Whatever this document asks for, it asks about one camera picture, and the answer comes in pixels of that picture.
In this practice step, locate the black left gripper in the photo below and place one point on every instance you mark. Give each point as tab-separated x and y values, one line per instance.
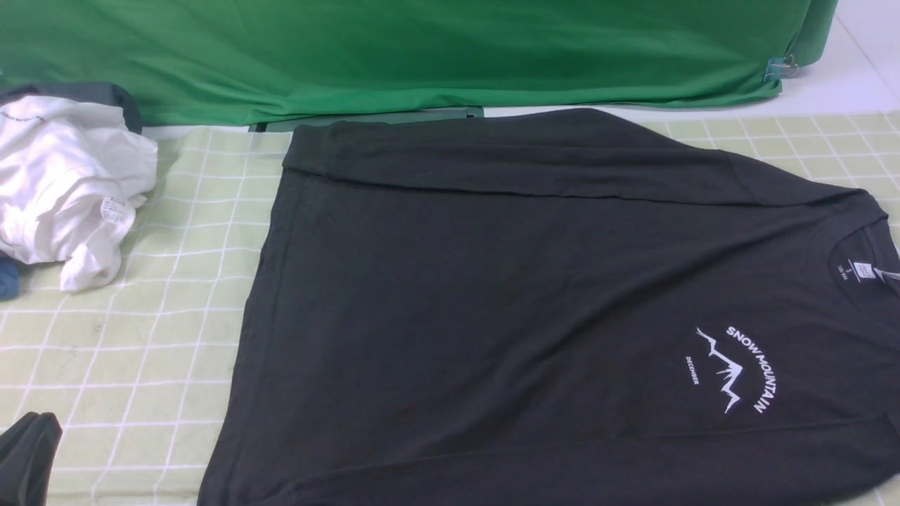
28	449

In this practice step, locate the dark gray long-sleeve top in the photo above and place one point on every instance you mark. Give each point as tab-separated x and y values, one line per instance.
558	309

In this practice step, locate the green checkered table mat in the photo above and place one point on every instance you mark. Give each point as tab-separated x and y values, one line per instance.
138	371

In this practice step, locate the blue garment at left edge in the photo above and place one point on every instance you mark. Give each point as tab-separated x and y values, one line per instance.
9	278

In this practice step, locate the white crumpled shirt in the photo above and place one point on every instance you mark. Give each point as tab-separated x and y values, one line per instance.
73	177

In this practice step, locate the gray garment behind white shirt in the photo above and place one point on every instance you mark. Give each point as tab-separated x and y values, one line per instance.
103	93

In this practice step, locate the green backdrop cloth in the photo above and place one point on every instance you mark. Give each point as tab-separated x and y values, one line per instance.
238	63

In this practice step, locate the blue binder clip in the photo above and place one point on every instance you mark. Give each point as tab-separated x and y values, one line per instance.
778	69

